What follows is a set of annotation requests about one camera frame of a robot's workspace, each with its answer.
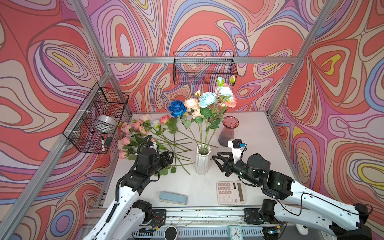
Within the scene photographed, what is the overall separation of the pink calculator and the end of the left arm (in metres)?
0.35

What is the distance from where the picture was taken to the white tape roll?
2.34 ft

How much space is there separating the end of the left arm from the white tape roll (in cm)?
27

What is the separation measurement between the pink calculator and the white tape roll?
0.65m

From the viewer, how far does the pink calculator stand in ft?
2.57
